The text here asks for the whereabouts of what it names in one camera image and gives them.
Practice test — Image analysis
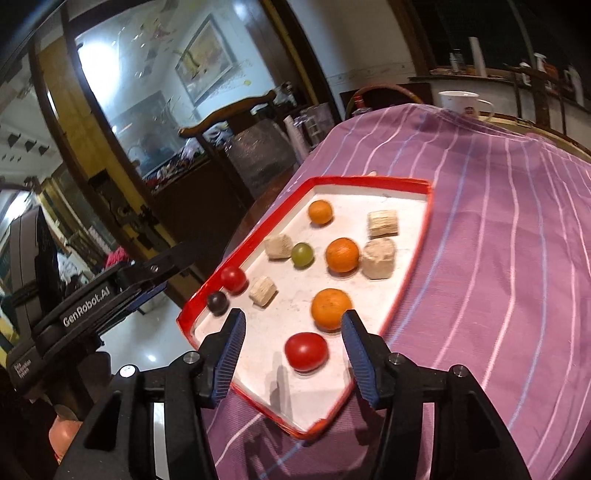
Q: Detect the small red tomato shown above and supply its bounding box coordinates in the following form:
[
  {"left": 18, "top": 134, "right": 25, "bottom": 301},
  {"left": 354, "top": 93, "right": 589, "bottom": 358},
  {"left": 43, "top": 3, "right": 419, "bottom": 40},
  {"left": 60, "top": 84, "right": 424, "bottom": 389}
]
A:
[{"left": 220, "top": 267, "right": 247, "bottom": 294}]

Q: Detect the purple striped tablecloth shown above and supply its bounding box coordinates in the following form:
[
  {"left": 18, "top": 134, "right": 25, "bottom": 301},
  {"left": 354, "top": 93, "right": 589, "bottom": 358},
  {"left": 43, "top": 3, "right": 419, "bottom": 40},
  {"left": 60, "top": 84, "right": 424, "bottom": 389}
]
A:
[{"left": 203, "top": 102, "right": 591, "bottom": 480}]

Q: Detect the white paper roll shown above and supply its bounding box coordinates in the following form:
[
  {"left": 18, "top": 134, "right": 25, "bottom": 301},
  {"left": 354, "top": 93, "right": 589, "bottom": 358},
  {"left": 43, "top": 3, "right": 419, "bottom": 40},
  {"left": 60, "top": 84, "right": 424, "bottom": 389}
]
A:
[{"left": 283, "top": 114, "right": 308, "bottom": 160}]

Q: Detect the dark wooden chair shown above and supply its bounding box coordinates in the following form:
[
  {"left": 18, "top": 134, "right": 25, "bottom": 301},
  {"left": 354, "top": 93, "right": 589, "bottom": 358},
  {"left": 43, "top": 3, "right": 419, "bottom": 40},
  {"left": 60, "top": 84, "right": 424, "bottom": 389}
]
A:
[{"left": 503, "top": 62, "right": 561, "bottom": 134}]

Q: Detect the large red tomato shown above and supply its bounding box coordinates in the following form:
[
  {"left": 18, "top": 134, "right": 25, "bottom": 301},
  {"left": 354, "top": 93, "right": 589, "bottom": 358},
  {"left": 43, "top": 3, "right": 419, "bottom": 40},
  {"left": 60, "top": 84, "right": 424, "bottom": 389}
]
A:
[{"left": 284, "top": 332, "right": 330, "bottom": 373}]

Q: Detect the stack of white paper cups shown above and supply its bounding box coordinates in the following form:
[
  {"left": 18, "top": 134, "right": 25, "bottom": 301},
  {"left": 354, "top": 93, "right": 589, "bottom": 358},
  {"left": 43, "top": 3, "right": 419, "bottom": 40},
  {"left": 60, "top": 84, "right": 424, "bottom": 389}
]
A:
[{"left": 468, "top": 37, "right": 488, "bottom": 77}]

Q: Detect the red tray with white inside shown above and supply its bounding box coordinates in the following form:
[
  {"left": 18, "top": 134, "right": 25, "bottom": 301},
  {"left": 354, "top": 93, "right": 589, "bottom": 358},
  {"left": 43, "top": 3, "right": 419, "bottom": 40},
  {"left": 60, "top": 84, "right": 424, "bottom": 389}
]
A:
[{"left": 177, "top": 176, "right": 435, "bottom": 439}]

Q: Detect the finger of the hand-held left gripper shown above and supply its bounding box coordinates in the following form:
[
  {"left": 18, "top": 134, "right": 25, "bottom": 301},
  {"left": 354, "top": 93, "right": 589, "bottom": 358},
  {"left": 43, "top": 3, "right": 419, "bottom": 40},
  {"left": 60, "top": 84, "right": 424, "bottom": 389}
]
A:
[
  {"left": 115, "top": 240, "right": 200, "bottom": 289},
  {"left": 130, "top": 281, "right": 169, "bottom": 315}
]

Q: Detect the person's left hand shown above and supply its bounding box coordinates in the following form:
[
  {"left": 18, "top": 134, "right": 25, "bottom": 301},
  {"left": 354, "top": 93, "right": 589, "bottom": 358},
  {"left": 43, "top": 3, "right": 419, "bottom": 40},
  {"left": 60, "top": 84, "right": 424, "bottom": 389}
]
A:
[{"left": 48, "top": 405, "right": 85, "bottom": 462}]

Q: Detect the white mug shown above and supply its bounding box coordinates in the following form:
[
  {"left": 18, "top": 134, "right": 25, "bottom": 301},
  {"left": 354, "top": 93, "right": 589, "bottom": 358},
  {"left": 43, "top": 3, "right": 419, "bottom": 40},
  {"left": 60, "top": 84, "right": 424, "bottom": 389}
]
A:
[{"left": 438, "top": 90, "right": 496, "bottom": 121}]

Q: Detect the dark landscape wall picture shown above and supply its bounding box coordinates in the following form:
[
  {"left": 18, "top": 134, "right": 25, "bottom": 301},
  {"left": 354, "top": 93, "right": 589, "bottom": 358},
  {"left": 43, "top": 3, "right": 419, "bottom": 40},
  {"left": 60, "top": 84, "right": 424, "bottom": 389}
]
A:
[{"left": 111, "top": 90, "right": 185, "bottom": 178}]

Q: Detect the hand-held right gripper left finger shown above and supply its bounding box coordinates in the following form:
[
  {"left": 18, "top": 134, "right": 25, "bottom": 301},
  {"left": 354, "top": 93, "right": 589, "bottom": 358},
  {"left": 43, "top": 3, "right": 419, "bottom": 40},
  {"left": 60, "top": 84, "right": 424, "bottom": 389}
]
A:
[{"left": 55, "top": 308, "right": 247, "bottom": 480}]

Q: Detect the medium orange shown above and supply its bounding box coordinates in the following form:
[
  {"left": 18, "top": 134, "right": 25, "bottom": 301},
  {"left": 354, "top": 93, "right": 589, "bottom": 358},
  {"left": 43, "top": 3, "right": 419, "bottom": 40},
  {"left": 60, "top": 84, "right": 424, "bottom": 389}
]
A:
[{"left": 311, "top": 288, "right": 352, "bottom": 330}]

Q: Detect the dark wooden window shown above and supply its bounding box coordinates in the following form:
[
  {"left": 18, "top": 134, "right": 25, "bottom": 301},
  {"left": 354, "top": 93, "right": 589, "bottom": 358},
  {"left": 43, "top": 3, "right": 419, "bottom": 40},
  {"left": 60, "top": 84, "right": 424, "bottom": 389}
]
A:
[{"left": 402, "top": 0, "right": 591, "bottom": 75}]

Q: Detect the plastic wrapped chair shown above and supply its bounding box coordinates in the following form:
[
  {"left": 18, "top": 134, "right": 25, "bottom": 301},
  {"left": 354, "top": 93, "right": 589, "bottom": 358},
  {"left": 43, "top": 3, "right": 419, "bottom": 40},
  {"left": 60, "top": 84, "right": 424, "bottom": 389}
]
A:
[{"left": 226, "top": 117, "right": 298, "bottom": 199}]

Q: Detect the small orange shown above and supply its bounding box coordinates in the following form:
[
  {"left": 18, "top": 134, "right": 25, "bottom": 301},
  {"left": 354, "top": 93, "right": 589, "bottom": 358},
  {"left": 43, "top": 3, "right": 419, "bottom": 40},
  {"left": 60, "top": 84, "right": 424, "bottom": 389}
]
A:
[{"left": 308, "top": 199, "right": 334, "bottom": 225}]

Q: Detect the clear plastic container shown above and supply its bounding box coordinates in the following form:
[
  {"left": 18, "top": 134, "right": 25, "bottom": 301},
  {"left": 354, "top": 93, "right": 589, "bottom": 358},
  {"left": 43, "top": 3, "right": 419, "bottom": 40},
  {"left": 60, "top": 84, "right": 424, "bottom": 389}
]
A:
[{"left": 300, "top": 104, "right": 335, "bottom": 148}]

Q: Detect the large orange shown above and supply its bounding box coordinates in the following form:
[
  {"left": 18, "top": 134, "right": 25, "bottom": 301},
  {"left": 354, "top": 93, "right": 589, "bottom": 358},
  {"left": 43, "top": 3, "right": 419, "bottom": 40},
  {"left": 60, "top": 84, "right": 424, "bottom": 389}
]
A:
[{"left": 325, "top": 237, "right": 360, "bottom": 273}]

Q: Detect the framed wall picture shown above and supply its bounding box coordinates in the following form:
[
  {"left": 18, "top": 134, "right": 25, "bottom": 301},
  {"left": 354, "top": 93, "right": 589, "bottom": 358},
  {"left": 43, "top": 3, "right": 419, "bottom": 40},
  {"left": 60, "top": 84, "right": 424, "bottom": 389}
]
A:
[{"left": 174, "top": 14, "right": 236, "bottom": 104}]

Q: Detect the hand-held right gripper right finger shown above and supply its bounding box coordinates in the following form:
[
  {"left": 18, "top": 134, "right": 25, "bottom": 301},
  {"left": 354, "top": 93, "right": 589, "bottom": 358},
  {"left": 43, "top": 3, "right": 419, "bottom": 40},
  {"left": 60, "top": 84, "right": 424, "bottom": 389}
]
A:
[{"left": 341, "top": 309, "right": 532, "bottom": 480}]

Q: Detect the green tomato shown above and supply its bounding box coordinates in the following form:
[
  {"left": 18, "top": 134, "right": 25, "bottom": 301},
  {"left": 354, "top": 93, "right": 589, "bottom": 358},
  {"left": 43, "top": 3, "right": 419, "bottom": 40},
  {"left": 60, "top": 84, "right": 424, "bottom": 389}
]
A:
[{"left": 291, "top": 243, "right": 315, "bottom": 268}]

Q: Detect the thick pale sugarcane piece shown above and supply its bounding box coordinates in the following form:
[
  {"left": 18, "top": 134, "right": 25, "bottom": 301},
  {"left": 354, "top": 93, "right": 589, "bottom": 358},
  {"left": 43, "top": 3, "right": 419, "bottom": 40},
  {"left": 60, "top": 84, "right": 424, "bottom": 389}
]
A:
[{"left": 361, "top": 237, "right": 398, "bottom": 280}]

